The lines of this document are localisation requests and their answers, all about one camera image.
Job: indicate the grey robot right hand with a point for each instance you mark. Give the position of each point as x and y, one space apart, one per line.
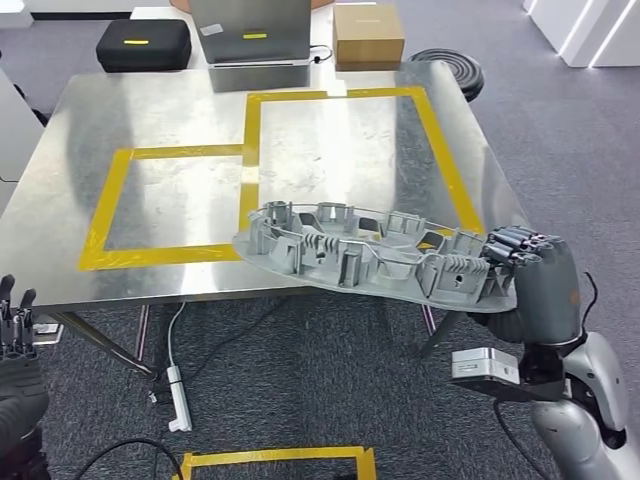
547 298

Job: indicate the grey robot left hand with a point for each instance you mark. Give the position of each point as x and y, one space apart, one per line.
17 391

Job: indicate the grey plastic wheel hubcap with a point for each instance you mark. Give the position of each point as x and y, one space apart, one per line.
350 278

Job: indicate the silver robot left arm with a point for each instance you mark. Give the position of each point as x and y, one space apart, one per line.
20 464

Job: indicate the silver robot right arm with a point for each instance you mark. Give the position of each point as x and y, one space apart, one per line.
595 378

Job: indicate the stainless steel workbench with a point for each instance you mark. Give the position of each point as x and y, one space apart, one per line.
175 119

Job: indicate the metal floor socket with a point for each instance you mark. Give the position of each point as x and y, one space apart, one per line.
47 333

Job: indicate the white power strip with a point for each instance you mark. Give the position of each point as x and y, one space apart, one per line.
179 397

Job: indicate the white desk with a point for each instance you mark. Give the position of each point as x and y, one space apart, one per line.
15 146

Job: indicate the black round stool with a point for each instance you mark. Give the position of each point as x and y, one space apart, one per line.
450 66

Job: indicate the white partition panel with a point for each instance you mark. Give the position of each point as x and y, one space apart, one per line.
560 26

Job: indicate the brown cardboard box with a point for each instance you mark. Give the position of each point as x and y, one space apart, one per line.
367 36

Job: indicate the black zip case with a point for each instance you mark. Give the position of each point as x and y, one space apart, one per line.
145 50

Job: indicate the grey laptop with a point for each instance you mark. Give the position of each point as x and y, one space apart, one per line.
250 33

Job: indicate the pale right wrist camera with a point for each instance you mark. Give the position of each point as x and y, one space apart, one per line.
482 364

